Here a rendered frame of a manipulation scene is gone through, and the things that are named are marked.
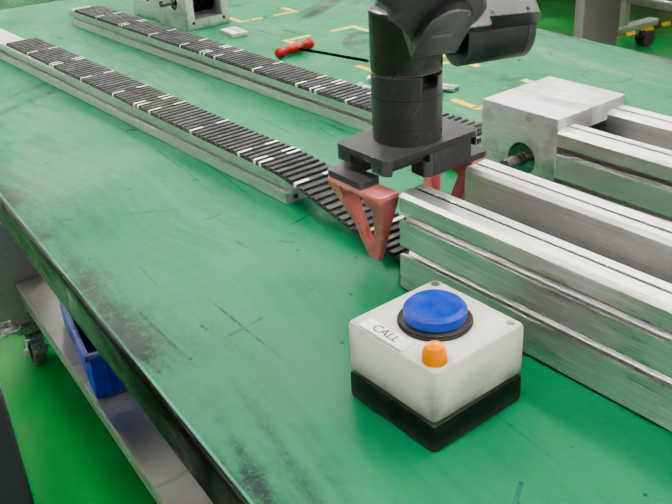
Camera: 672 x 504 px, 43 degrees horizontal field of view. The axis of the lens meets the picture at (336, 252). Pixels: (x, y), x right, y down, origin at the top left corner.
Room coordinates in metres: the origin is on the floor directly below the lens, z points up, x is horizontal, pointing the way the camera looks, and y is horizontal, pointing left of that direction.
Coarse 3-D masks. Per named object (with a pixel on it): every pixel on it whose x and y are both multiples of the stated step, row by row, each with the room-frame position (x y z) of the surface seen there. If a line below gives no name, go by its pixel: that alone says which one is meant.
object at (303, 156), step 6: (294, 156) 0.81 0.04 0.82; (300, 156) 0.81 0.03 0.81; (306, 156) 0.81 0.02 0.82; (312, 156) 0.81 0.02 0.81; (270, 162) 0.80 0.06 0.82; (276, 162) 0.80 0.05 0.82; (282, 162) 0.80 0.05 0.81; (288, 162) 0.80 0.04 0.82; (294, 162) 0.80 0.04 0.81; (264, 168) 0.79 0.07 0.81; (270, 168) 0.79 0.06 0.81; (276, 168) 0.78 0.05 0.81
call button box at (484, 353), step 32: (448, 288) 0.49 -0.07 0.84; (352, 320) 0.46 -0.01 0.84; (384, 320) 0.46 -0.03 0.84; (480, 320) 0.45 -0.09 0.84; (512, 320) 0.45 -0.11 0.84; (352, 352) 0.46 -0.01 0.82; (384, 352) 0.43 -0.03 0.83; (416, 352) 0.42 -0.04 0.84; (448, 352) 0.42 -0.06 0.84; (480, 352) 0.42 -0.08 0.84; (512, 352) 0.44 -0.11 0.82; (352, 384) 0.46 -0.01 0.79; (384, 384) 0.43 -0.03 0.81; (416, 384) 0.41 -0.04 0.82; (448, 384) 0.40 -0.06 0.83; (480, 384) 0.42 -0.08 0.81; (512, 384) 0.44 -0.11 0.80; (384, 416) 0.43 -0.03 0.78; (416, 416) 0.41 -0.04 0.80; (448, 416) 0.41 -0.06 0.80; (480, 416) 0.42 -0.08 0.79
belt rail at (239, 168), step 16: (0, 32) 1.49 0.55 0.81; (0, 48) 1.41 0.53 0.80; (16, 64) 1.36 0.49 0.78; (32, 64) 1.30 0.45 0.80; (48, 80) 1.26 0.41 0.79; (64, 80) 1.20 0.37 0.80; (80, 96) 1.16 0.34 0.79; (96, 96) 1.14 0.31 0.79; (112, 96) 1.08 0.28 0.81; (112, 112) 1.08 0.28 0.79; (128, 112) 1.06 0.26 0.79; (144, 112) 1.01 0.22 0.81; (144, 128) 1.01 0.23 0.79; (160, 128) 0.99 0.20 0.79; (176, 128) 0.94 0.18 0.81; (176, 144) 0.95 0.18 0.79; (192, 144) 0.93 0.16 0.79; (208, 144) 0.89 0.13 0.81; (208, 160) 0.89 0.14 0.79; (224, 160) 0.88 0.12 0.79; (240, 160) 0.84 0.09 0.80; (240, 176) 0.84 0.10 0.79; (256, 176) 0.83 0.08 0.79; (272, 176) 0.79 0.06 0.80; (272, 192) 0.79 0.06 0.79; (288, 192) 0.78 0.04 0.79
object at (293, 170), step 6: (300, 162) 0.80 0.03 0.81; (306, 162) 0.80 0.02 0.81; (312, 162) 0.80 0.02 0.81; (318, 162) 0.80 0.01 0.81; (324, 162) 0.80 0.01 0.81; (282, 168) 0.78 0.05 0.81; (288, 168) 0.78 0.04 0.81; (294, 168) 0.79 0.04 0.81; (300, 168) 0.78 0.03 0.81; (306, 168) 0.78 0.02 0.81; (312, 168) 0.79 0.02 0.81; (276, 174) 0.78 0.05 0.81; (282, 174) 0.77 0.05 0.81; (288, 174) 0.77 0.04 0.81; (294, 174) 0.77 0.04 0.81
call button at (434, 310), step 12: (408, 300) 0.46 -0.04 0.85; (420, 300) 0.46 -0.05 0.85; (432, 300) 0.46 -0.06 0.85; (444, 300) 0.45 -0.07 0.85; (456, 300) 0.45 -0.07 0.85; (408, 312) 0.45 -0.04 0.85; (420, 312) 0.44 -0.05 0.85; (432, 312) 0.44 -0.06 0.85; (444, 312) 0.44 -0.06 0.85; (456, 312) 0.44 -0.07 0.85; (408, 324) 0.44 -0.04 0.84; (420, 324) 0.44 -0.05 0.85; (432, 324) 0.43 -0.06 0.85; (444, 324) 0.43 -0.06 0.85; (456, 324) 0.44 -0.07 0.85
